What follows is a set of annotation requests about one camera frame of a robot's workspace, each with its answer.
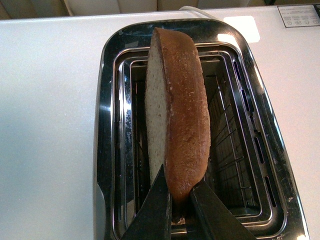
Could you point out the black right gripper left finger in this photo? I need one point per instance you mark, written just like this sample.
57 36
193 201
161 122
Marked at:
153 220

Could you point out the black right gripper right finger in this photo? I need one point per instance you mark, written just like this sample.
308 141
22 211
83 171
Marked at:
216 221

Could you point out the brown-crusted bread slice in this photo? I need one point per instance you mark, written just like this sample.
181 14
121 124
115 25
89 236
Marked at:
176 114

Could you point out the white chrome toaster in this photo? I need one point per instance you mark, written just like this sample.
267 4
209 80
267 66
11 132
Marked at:
248 167

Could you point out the white label sticker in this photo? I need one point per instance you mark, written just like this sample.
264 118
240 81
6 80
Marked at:
296 16

